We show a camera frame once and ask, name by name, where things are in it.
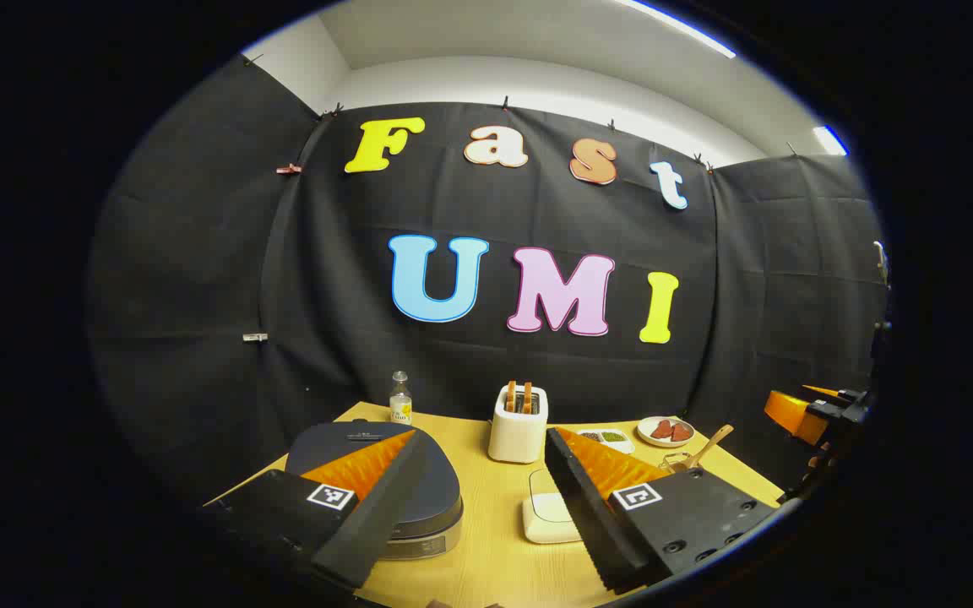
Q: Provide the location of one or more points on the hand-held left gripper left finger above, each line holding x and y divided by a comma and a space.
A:
381, 515

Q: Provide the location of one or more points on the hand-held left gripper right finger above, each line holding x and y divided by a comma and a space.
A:
588, 515

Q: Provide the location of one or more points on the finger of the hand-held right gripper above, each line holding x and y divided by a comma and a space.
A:
790, 414

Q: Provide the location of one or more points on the wooden spoon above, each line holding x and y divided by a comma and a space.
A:
710, 443

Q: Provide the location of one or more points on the dark lidded silver rice cooker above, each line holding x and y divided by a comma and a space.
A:
326, 443

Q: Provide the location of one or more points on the white divided bean dish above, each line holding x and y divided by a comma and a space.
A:
613, 437

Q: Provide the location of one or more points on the white round plate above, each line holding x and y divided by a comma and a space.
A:
647, 435

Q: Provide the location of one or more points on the white toaster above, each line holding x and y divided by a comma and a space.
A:
518, 439

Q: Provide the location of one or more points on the red meat piece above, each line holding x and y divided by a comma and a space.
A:
682, 432
662, 430

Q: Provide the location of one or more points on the small glass bottle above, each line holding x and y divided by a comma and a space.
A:
400, 405

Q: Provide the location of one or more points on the toast bread slice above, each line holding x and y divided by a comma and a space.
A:
510, 395
527, 397

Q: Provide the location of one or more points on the ceiling strip light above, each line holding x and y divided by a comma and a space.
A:
830, 140

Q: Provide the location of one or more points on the black backdrop cloth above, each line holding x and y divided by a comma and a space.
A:
199, 253

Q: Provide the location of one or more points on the copper cloth clip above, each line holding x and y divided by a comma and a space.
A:
288, 169

